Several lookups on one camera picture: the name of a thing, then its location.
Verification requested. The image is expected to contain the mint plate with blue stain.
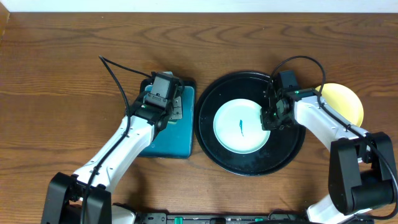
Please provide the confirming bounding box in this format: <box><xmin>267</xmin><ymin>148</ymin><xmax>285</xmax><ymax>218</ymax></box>
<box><xmin>213</xmin><ymin>99</ymin><xmax>271</xmax><ymax>154</ymax></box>

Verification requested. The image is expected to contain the yellow plate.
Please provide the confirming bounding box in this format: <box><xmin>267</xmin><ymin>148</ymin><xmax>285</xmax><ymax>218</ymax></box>
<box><xmin>322</xmin><ymin>83</ymin><xmax>364</xmax><ymax>127</ymax></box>

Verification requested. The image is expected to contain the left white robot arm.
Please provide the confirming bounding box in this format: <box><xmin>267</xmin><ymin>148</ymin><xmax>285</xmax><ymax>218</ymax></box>
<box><xmin>41</xmin><ymin>91</ymin><xmax>183</xmax><ymax>223</ymax></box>

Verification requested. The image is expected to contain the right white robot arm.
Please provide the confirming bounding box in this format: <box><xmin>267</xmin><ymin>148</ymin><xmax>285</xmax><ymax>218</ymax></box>
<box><xmin>260</xmin><ymin>89</ymin><xmax>397</xmax><ymax>223</ymax></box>

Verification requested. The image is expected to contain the black rectangular water tray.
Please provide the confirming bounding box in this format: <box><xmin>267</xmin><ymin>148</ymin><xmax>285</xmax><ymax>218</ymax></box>
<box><xmin>139</xmin><ymin>80</ymin><xmax>196</xmax><ymax>159</ymax></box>

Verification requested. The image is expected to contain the round black serving tray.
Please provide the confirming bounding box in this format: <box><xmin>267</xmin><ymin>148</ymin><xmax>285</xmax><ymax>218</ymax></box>
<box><xmin>194</xmin><ymin>71</ymin><xmax>305</xmax><ymax>176</ymax></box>

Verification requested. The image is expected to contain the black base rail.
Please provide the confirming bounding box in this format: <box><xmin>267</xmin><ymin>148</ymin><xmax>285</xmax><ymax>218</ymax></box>
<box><xmin>134</xmin><ymin>213</ymin><xmax>309</xmax><ymax>224</ymax></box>

